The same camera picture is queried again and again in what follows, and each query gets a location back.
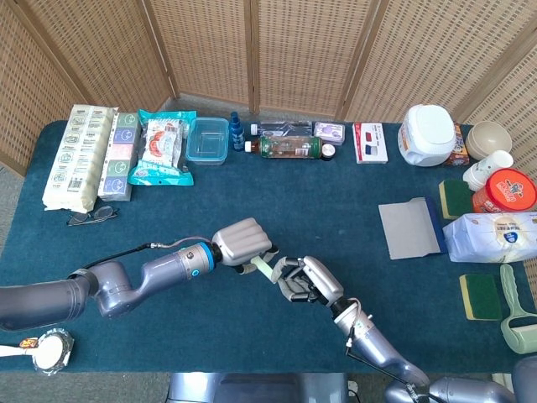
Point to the purple wipes box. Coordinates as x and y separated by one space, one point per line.
330 132

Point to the wicker folding screen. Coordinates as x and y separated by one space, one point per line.
293 50

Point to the black frame eyeglasses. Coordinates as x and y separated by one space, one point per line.
100 214

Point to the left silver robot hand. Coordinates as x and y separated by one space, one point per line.
241 241

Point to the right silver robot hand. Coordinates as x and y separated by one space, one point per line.
321 279

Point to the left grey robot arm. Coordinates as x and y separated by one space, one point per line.
126 281

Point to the green yellow sponge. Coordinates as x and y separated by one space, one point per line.
482 296
455 199

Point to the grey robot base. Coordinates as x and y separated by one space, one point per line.
260 388

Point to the cream plastic wrapped pack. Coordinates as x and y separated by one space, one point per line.
75 159

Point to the white box red blue print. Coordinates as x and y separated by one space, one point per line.
369 144

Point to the teal snack bag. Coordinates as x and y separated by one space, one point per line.
159 178

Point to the white floor power socket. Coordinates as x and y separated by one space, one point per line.
354 388

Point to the small black jar white lid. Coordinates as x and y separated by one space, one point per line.
328 152

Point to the pastel tissue packs bundle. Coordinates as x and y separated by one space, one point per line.
119 168

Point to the white detergent jug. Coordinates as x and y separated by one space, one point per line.
428 134

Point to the green sticky notes pad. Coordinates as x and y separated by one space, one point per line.
263 268

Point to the blue carpet table cover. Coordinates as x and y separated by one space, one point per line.
272 201

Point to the white blue plastic bag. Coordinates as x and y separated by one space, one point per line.
495 237

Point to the pale green lint roller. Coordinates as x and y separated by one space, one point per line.
520 331

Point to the white stick orange label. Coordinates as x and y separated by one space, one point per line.
27 343

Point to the clear plastic food container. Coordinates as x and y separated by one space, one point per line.
207 142

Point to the blue spray bottle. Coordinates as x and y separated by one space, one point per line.
236 134

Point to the foil cup white filling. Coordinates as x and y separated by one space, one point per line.
52 352

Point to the orange carton box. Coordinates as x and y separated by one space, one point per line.
460 151

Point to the green tea bottle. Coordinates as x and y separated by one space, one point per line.
285 147

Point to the orange lidded noodle cup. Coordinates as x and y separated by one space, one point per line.
507 191

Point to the clear wrapped snack pack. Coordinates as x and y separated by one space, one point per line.
161 142

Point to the beige bowl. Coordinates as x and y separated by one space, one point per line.
488 138

